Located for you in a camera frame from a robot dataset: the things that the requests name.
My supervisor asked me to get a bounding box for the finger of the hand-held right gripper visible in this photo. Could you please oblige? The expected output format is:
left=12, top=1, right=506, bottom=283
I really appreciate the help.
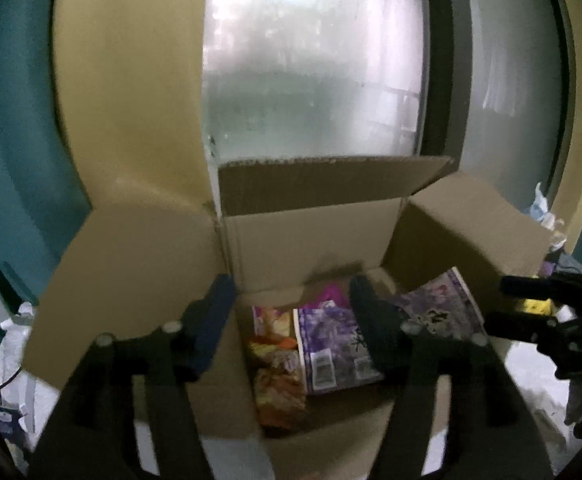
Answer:
left=485, top=311, right=562, bottom=346
left=500, top=272, right=582, bottom=307

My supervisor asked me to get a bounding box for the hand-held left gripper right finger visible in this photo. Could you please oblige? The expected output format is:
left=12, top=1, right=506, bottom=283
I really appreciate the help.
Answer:
left=348, top=274, right=554, bottom=480

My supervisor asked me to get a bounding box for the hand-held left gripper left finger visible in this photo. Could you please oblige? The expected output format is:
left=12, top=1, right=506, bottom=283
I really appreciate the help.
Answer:
left=28, top=274, right=238, bottom=480

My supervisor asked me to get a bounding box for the small yellow snack packet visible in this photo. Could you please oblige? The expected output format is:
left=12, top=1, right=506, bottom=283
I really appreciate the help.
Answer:
left=518, top=297, right=554, bottom=315

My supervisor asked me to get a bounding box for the purple floral snack packet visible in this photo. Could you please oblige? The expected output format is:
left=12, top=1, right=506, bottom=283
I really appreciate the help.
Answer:
left=293, top=300, right=386, bottom=396
left=391, top=267, right=489, bottom=341

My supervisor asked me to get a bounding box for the brown cardboard box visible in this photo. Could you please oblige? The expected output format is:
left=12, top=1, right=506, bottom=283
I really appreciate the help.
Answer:
left=23, top=155, right=554, bottom=480

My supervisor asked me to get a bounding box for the pink snack packet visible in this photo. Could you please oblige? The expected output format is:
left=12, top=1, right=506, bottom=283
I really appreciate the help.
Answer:
left=303, top=282, right=352, bottom=311

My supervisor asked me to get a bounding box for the orange patterned snack packet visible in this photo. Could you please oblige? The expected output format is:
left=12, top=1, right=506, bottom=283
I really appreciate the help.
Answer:
left=251, top=305, right=299, bottom=353
left=253, top=350, right=308, bottom=432

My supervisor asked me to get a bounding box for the white blue plastic bag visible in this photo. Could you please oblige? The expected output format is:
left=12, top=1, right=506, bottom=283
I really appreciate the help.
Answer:
left=528, top=182, right=569, bottom=252

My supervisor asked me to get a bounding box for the frosted window pane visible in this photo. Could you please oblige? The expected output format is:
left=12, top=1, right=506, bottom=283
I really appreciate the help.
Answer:
left=202, top=0, right=429, bottom=163
left=463, top=0, right=572, bottom=211

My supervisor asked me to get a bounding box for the black cable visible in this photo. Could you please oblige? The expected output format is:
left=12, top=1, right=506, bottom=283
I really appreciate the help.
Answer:
left=0, top=365, right=24, bottom=411

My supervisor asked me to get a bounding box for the dark window frame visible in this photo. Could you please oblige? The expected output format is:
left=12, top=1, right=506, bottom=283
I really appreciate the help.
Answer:
left=416, top=0, right=474, bottom=176

